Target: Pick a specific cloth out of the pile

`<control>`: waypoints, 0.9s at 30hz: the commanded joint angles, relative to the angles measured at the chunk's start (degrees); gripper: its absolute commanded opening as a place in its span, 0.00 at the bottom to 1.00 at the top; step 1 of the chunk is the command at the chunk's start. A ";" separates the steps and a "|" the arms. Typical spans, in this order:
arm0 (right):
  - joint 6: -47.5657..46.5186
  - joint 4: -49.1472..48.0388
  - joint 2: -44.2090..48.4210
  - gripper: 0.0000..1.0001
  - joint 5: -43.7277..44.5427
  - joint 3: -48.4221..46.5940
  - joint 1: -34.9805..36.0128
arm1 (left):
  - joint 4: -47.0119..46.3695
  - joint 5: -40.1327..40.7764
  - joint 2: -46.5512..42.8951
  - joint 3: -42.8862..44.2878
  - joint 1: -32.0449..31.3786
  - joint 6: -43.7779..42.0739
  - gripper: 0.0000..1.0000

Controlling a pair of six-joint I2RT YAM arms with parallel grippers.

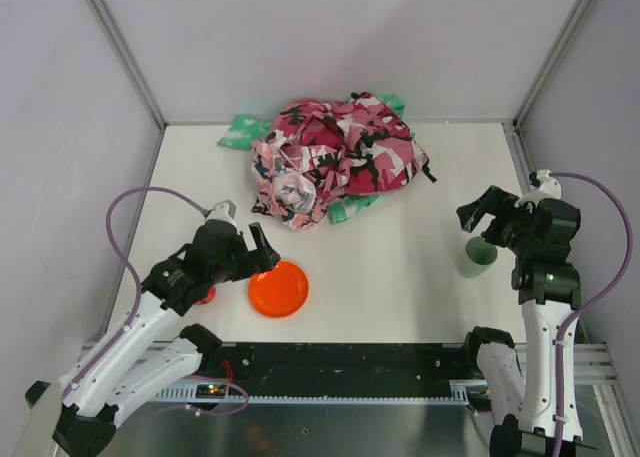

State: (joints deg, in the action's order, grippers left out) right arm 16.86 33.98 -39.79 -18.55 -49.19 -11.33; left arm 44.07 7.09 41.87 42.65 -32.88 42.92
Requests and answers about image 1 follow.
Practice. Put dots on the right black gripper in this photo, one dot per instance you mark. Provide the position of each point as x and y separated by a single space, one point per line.
496 222

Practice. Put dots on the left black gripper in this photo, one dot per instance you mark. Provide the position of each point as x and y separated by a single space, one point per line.
255 259

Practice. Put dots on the pink camouflage cloth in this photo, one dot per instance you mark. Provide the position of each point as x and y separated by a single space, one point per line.
361 146

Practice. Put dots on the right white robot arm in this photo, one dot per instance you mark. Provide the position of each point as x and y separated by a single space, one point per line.
533 402

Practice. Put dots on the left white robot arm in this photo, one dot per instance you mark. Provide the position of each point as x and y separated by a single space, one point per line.
82 410

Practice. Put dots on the light pink navy cloth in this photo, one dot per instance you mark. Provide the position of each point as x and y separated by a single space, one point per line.
283 192

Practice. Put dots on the green tie-dye cloth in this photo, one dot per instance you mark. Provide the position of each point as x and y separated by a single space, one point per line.
245 129

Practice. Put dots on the orange plastic plate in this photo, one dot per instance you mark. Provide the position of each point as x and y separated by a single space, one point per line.
279 293

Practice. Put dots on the green plastic cup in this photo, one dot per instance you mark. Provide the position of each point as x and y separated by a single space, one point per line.
477 256

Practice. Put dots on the red apple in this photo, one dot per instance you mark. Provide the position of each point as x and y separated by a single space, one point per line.
206 297

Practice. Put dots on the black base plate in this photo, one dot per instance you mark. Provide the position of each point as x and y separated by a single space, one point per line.
321 365

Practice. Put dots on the grey slotted cable duct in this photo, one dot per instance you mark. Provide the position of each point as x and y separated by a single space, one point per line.
452 393

